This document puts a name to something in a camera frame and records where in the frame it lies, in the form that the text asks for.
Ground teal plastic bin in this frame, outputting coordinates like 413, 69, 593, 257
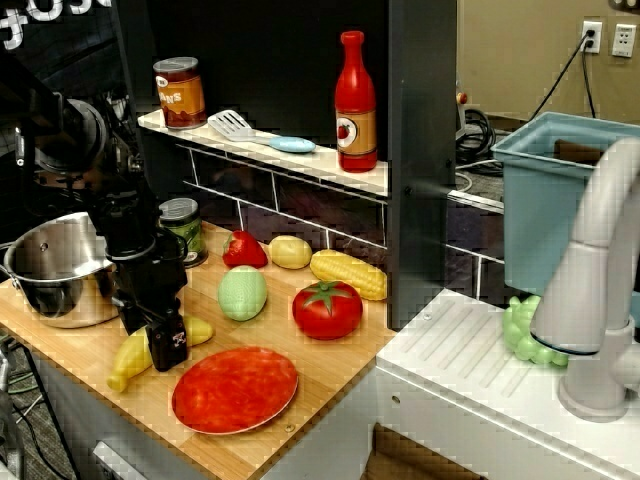
491, 110, 640, 299

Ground white kitchen cabinet front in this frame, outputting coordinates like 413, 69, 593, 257
34, 349, 211, 480

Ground dark grey divider panel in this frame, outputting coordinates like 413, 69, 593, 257
387, 0, 459, 331

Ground yellow toy potato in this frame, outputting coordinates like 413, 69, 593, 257
268, 234, 314, 271

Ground yellow toy banana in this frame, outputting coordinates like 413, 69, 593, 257
106, 315, 215, 394

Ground grey toy faucet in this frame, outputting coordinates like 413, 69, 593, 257
529, 137, 640, 424

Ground black cable bundle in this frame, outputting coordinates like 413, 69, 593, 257
457, 107, 496, 151

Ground red toy pepper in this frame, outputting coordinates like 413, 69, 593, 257
221, 229, 270, 270

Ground yellow toy corn cob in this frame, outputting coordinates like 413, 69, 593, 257
309, 248, 389, 302

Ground grey spatula blue handle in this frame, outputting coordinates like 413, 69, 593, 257
206, 109, 317, 154

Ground white wall power outlet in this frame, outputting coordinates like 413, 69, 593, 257
580, 19, 604, 55

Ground white sink counter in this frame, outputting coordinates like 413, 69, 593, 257
374, 287, 640, 480

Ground black power cable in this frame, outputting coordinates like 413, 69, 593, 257
579, 42, 600, 121
527, 32, 596, 121

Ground red orange plate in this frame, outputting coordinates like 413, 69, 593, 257
171, 345, 300, 436

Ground steel cooking pot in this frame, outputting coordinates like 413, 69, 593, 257
0, 211, 124, 330

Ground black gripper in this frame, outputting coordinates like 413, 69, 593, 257
104, 234, 190, 372

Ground green toy lime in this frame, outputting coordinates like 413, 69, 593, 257
217, 264, 269, 322

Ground red ketchup bottle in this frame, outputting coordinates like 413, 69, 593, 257
334, 30, 379, 174

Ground orange beans can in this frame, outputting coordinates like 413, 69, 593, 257
152, 56, 208, 130

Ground white wall socket plate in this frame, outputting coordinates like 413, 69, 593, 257
612, 23, 637, 58

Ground green toy grapes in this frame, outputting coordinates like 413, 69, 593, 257
501, 294, 571, 367

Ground green vegetable can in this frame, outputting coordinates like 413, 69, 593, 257
158, 197, 209, 269

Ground white kitchen shelf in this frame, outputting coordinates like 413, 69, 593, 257
137, 108, 390, 199

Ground red toy tomato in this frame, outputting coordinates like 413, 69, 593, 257
291, 279, 365, 342

